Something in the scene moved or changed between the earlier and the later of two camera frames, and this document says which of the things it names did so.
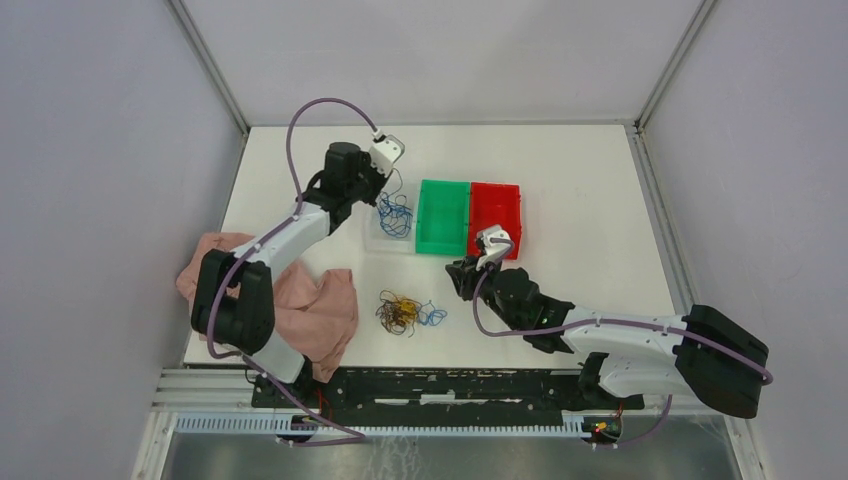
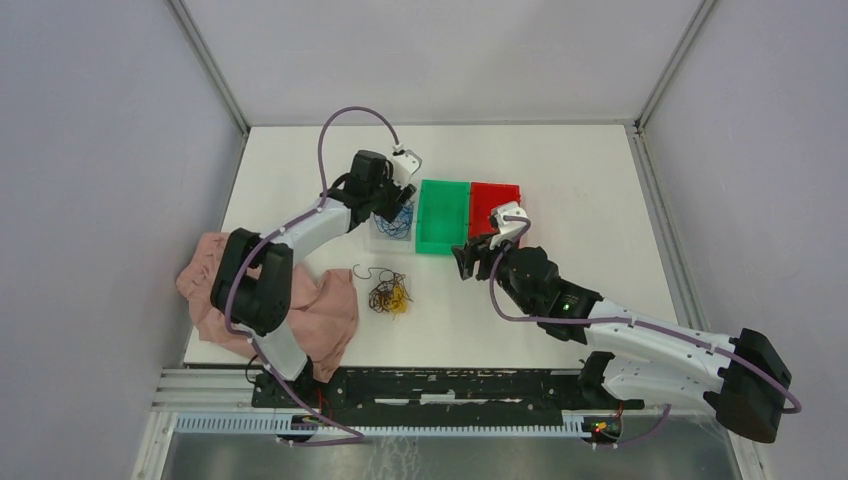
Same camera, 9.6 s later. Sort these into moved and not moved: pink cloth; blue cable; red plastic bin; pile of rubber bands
Moved: pile of rubber bands
Not moved: red plastic bin; pink cloth; blue cable
